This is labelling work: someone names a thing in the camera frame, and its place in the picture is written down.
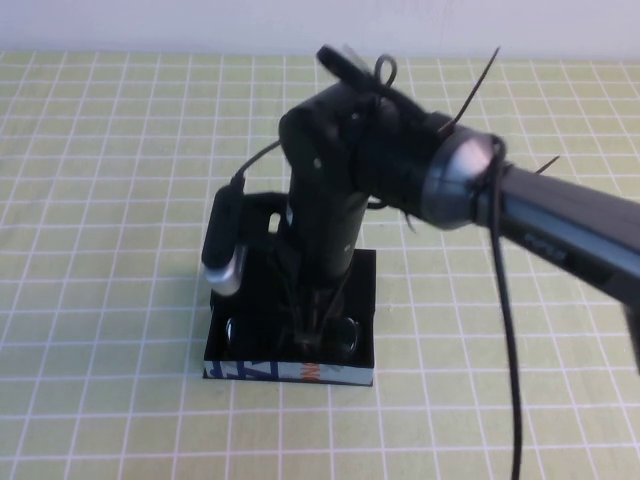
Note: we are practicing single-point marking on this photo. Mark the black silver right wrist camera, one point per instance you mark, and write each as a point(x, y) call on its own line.
point(222, 250)

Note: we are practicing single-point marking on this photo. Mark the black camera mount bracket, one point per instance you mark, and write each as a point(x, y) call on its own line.
point(257, 210)

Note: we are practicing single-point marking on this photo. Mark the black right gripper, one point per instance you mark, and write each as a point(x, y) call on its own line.
point(315, 290)

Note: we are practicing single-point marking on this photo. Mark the black framed glasses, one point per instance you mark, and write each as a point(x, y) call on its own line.
point(234, 332)

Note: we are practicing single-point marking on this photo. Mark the black printed glasses case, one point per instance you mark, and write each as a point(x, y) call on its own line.
point(250, 372)

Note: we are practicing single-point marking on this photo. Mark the green checked tablecloth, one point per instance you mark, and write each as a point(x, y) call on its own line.
point(125, 150)

